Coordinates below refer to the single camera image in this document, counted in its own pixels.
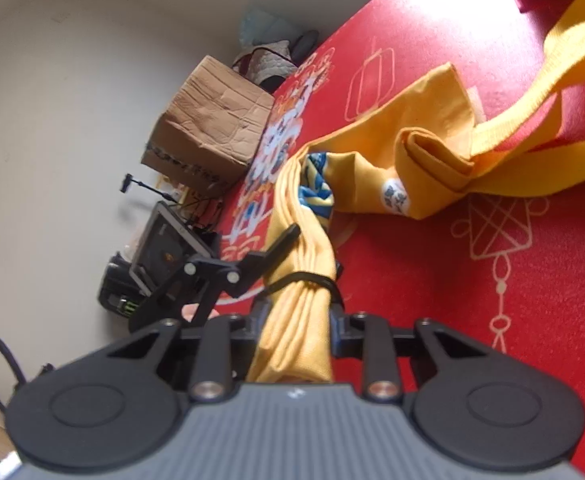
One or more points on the grey tablet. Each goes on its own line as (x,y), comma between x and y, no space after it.
(165,245)

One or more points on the yellow shopping bag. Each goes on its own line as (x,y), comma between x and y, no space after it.
(372,175)

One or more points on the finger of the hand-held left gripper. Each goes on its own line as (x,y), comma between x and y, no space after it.
(272,252)

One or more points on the light blue plastic bag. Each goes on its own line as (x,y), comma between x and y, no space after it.
(262,25)

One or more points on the quilted storage bag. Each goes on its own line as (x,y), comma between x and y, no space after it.
(267,62)

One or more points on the brown cardboard box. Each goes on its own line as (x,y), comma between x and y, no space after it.
(207,120)

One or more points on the black phone holder tripod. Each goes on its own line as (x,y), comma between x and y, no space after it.
(127,182)

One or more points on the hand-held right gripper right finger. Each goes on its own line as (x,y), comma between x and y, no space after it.
(336,325)

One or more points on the black elastic band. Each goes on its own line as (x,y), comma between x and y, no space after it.
(305,277)

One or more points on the black round seat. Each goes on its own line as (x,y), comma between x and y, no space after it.
(305,42)

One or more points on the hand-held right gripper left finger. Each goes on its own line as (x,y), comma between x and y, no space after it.
(260,319)

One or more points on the red printed table mat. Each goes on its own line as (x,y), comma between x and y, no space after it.
(472,285)

